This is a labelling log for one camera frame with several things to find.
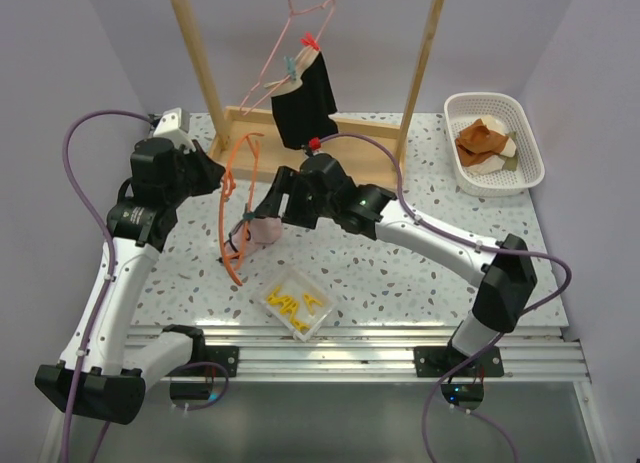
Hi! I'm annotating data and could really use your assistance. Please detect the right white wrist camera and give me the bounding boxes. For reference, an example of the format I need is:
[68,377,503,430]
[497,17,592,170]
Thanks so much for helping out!
[301,137,323,158]

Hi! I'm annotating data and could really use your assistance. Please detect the black beige underwear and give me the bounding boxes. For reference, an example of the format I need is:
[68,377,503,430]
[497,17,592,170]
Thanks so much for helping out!
[271,47,338,150]

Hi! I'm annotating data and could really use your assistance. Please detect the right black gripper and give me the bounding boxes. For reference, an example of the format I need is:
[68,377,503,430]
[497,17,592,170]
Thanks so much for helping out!
[256,166,337,230]

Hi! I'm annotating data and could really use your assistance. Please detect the cream cloth in basket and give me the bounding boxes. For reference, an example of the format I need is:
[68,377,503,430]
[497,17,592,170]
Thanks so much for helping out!
[468,115,516,175]

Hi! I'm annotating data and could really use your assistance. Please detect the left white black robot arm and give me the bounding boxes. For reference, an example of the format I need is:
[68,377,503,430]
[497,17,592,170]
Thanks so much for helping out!
[35,137,225,425]

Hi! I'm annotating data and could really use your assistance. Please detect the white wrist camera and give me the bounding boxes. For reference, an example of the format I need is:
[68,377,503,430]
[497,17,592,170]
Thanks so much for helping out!
[301,137,323,158]
[151,108,195,151]

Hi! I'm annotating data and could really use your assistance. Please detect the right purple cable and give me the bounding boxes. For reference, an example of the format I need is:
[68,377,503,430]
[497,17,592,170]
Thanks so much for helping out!
[319,131,574,463]

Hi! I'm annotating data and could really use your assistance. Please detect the light blue clothespin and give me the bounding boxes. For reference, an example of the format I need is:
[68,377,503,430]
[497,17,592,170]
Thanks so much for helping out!
[284,56,298,82]

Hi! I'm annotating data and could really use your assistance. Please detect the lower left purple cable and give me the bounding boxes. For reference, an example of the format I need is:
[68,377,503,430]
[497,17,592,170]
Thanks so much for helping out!
[169,362,231,412]

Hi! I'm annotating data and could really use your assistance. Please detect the wooden hanging rack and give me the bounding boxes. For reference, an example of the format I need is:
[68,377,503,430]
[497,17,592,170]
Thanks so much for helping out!
[164,0,450,200]

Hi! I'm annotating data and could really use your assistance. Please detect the pink underwear navy trim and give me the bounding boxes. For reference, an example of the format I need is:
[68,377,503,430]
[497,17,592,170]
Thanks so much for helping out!
[224,217,283,257]

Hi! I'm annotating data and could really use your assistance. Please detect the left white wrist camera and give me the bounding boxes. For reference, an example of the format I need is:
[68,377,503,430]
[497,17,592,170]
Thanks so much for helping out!
[151,108,195,151]

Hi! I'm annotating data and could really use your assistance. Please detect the orange plastic hanger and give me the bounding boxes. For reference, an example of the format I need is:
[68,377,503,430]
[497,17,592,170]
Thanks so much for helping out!
[217,131,265,288]

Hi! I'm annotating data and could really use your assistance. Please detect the clear plastic clip box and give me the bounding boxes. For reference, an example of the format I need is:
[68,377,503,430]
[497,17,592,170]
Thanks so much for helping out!
[254,266,337,342]

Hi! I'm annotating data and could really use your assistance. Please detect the red clothespin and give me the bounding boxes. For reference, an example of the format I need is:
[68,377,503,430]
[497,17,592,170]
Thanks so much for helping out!
[300,32,320,52]

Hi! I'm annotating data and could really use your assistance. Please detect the brown cloth in basket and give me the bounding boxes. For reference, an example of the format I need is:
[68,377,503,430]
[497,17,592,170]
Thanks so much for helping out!
[455,119,508,167]

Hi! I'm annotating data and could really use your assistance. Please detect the purple cable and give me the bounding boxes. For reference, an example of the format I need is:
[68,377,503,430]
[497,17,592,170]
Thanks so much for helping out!
[59,110,156,463]
[169,362,231,412]
[319,131,574,463]

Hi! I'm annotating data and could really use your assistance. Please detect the white plastic basket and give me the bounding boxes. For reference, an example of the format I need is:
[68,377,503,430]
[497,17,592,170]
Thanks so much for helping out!
[444,92,545,197]

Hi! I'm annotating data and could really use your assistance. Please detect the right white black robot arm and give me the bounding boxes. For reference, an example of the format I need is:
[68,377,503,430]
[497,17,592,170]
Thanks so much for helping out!
[254,153,537,376]

